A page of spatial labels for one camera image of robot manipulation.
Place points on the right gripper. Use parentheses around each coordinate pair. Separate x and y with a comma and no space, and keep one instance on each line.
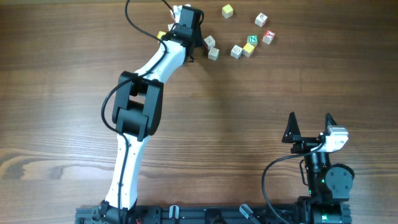
(292,134)

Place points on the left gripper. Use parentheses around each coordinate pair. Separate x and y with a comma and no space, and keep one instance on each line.
(199,36)

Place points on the yellow top wooden block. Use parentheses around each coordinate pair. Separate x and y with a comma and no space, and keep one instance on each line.
(248,49)

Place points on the green N letter block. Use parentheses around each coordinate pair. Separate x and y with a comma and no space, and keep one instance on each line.
(253,40)

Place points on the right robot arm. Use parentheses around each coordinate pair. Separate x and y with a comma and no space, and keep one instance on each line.
(328,184)

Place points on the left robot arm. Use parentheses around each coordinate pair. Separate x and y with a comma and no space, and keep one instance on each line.
(137,111)

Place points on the white block red side middle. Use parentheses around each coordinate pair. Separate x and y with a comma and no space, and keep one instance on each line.
(209,42)

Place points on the white block red side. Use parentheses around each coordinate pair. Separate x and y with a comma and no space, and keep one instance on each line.
(209,42)
(172,15)

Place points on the plain white picture block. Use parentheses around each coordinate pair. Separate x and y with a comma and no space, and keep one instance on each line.
(213,53)

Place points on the white block red side top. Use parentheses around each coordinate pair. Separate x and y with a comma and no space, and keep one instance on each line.
(172,15)

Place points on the yellow block left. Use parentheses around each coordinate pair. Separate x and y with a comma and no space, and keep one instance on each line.
(161,34)

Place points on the white picture block right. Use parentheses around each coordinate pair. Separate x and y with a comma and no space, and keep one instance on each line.
(236,51)

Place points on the white block far right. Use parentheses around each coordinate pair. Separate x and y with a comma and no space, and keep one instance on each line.
(261,19)

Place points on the red letter block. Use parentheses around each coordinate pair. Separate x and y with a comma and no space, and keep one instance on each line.
(268,37)

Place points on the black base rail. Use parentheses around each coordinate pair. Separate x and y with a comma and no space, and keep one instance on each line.
(217,214)

